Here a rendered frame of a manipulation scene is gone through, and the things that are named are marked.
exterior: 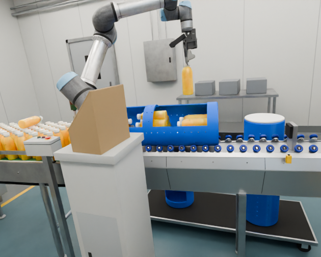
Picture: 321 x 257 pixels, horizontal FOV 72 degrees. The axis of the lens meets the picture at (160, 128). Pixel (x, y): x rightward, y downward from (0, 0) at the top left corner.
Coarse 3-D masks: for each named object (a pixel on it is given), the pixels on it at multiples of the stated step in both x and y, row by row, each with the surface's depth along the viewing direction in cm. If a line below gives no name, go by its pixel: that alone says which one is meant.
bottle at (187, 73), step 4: (184, 68) 142; (188, 68) 141; (184, 72) 142; (188, 72) 141; (192, 72) 143; (184, 76) 142; (188, 76) 142; (192, 76) 143; (184, 80) 143; (188, 80) 142; (192, 80) 144; (184, 84) 144; (188, 84) 143; (192, 84) 144; (184, 88) 145; (188, 88) 144; (192, 88) 145; (184, 92) 146; (188, 92) 145; (192, 92) 146
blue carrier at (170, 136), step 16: (128, 112) 168; (144, 112) 144; (176, 112) 161; (192, 112) 159; (208, 112) 134; (144, 128) 142; (160, 128) 139; (176, 128) 137; (192, 128) 135; (208, 128) 132; (144, 144) 150; (160, 144) 148; (176, 144) 145; (192, 144) 143; (208, 144) 140
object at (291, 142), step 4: (288, 124) 135; (292, 124) 132; (296, 124) 132; (288, 128) 134; (292, 128) 131; (296, 128) 130; (288, 132) 134; (292, 132) 132; (296, 132) 131; (288, 136) 134; (292, 136) 132; (296, 136) 131; (288, 140) 139; (292, 140) 132; (296, 140) 132; (288, 144) 139; (292, 144) 133; (296, 144) 133; (292, 148) 134
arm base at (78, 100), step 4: (88, 88) 105; (80, 92) 102; (84, 92) 103; (88, 92) 103; (76, 96) 102; (80, 96) 102; (84, 96) 102; (76, 100) 103; (80, 100) 102; (76, 104) 103; (80, 104) 102
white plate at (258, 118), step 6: (252, 114) 181; (258, 114) 179; (264, 114) 178; (270, 114) 176; (276, 114) 175; (252, 120) 164; (258, 120) 163; (264, 120) 161; (270, 120) 160; (276, 120) 159; (282, 120) 160
